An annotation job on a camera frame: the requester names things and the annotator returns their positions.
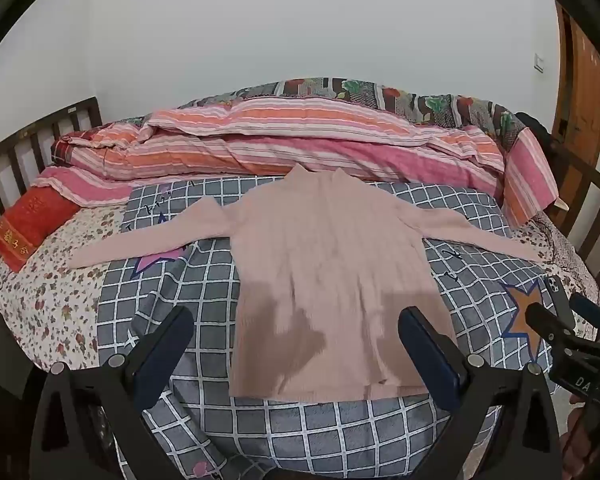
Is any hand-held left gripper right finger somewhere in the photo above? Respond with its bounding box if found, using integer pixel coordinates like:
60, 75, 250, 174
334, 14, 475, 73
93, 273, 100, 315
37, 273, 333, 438
399, 306, 563, 453

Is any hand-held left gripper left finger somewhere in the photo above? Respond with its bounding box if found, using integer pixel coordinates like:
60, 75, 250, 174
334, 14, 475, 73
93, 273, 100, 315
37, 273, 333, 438
39, 306, 195, 456

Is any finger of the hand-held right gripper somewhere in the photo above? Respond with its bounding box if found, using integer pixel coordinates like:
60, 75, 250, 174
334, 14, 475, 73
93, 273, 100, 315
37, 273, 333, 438
525, 302, 574, 347
570, 293, 600, 334

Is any pink knit sweater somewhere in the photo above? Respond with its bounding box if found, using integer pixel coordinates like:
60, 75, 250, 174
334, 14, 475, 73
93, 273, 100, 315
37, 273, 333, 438
70, 164, 543, 403

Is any person's right hand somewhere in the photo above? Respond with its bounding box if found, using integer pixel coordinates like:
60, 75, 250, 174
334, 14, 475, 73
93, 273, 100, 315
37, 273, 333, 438
565, 394, 597, 480

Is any dark smartphone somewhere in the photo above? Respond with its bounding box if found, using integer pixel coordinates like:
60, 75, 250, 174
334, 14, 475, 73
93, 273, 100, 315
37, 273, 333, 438
544, 275, 577, 332

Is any grey checked star blanket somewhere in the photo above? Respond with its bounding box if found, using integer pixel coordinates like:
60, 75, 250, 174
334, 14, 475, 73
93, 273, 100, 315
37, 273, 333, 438
96, 176, 556, 480

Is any dark wooden footboard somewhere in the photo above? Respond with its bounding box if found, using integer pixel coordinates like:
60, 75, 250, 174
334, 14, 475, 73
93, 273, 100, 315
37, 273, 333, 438
515, 110, 600, 306

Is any floral bedsheet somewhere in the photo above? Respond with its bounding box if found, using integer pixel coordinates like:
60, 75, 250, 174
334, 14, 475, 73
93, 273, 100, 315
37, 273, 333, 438
0, 200, 600, 376

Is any red pillow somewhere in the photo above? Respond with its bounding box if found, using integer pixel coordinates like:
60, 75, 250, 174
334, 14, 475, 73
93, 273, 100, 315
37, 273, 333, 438
0, 185, 81, 273

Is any pink orange striped quilt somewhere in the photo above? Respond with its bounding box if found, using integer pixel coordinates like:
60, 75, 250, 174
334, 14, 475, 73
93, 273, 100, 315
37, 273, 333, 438
32, 96, 561, 228

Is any brown wooden door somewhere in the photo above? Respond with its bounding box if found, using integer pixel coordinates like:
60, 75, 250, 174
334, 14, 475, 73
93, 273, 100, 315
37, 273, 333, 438
550, 0, 600, 161

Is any dark wooden headboard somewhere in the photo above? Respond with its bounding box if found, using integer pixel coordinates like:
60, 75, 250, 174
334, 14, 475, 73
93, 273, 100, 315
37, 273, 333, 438
0, 97, 103, 211

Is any dark patchwork floral quilt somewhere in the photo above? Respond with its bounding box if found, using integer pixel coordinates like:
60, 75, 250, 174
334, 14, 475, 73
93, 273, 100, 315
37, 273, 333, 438
177, 77, 528, 156

